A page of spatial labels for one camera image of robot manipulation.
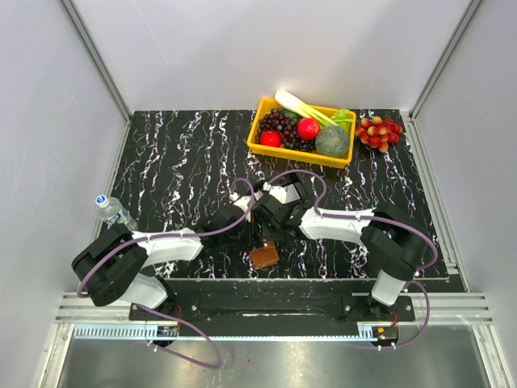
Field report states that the black card box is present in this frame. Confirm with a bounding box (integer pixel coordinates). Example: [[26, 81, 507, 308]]
[[275, 172, 315, 205]]

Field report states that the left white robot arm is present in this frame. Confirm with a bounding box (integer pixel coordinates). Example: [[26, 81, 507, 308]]
[[71, 196, 254, 319]]

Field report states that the dark purple grape bunch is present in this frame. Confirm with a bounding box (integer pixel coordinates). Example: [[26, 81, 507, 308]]
[[254, 108, 315, 152]]

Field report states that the aluminium frame rail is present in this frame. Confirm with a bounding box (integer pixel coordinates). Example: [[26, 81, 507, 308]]
[[54, 293, 493, 342]]

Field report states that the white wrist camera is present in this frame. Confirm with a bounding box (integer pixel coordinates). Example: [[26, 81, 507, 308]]
[[229, 192, 254, 212], [262, 182, 287, 205]]

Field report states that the red cherry cluster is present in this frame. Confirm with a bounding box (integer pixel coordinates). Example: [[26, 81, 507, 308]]
[[355, 116, 403, 154]]

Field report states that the green netted melon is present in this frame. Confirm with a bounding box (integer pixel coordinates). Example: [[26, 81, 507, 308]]
[[315, 125, 351, 158]]

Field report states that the green cucumber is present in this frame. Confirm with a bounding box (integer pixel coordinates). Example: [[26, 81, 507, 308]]
[[282, 109, 301, 120]]

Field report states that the brown leather card holder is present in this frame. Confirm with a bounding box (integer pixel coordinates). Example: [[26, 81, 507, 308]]
[[250, 242, 280, 269]]

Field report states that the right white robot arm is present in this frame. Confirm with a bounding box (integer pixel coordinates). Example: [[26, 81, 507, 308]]
[[252, 194, 439, 320]]

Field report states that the red apple front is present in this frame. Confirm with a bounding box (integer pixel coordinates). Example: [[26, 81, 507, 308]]
[[259, 130, 282, 147]]

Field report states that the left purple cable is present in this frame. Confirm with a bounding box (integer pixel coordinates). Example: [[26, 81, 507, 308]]
[[76, 177, 259, 369]]

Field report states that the white green leek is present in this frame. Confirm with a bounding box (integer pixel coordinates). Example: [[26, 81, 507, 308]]
[[274, 90, 336, 128]]

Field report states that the yellow plastic basket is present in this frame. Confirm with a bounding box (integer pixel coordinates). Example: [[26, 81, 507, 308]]
[[246, 97, 356, 169]]

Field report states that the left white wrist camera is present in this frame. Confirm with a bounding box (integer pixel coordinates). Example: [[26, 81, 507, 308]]
[[229, 192, 254, 212]]

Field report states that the red apple back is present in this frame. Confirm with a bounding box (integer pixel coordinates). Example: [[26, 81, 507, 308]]
[[297, 118, 321, 141]]

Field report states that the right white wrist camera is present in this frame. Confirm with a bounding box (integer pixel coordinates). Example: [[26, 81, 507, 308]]
[[262, 182, 287, 205]]

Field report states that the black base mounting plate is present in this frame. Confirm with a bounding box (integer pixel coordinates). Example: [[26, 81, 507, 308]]
[[128, 277, 417, 324]]

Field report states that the red apple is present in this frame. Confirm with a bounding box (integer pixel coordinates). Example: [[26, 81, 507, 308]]
[[297, 118, 321, 141], [259, 130, 282, 147]]

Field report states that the clear plastic water bottle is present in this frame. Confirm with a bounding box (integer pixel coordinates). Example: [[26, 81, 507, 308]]
[[95, 195, 138, 231]]

